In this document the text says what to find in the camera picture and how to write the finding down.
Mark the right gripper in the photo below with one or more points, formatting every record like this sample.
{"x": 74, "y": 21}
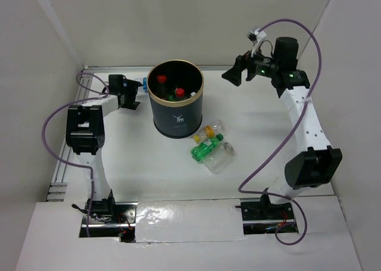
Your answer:
{"x": 234, "y": 74}

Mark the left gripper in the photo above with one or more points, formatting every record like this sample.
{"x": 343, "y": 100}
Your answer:
{"x": 132, "y": 87}

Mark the blue label water bottle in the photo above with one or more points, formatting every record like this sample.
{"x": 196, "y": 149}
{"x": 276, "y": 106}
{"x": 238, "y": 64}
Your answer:
{"x": 143, "y": 83}

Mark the red cap drink bottle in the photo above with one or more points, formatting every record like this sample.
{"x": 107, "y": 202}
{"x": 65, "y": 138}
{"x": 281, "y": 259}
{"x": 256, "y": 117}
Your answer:
{"x": 161, "y": 87}

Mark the red label water bottle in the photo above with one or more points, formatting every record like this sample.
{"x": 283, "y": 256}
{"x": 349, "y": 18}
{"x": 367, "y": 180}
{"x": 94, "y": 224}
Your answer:
{"x": 180, "y": 94}

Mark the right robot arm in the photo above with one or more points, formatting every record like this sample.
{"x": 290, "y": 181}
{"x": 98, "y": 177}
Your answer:
{"x": 316, "y": 160}

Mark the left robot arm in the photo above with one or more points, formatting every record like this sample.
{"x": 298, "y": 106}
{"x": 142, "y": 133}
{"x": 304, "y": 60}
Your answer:
{"x": 85, "y": 135}

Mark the dark green round bin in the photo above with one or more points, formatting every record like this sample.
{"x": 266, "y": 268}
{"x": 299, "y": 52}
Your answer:
{"x": 178, "y": 119}

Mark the small yellow cap bottle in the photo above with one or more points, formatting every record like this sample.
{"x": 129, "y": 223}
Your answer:
{"x": 209, "y": 130}

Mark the green bottle with cap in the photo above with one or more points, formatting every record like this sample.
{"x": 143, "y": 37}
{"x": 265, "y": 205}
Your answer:
{"x": 199, "y": 152}

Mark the clear plastic jar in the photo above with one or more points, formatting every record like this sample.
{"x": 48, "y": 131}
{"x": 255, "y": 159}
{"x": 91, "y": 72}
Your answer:
{"x": 219, "y": 157}

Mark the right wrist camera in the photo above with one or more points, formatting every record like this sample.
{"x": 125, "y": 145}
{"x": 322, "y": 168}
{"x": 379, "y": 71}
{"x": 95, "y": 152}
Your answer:
{"x": 256, "y": 36}

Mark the aluminium frame rail left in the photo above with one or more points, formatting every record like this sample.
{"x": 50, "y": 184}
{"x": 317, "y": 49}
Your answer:
{"x": 71, "y": 126}

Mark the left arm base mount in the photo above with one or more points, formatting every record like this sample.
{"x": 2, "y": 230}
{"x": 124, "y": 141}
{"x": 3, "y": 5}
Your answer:
{"x": 121, "y": 225}

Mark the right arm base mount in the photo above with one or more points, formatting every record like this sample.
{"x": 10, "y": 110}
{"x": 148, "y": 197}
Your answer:
{"x": 259, "y": 216}

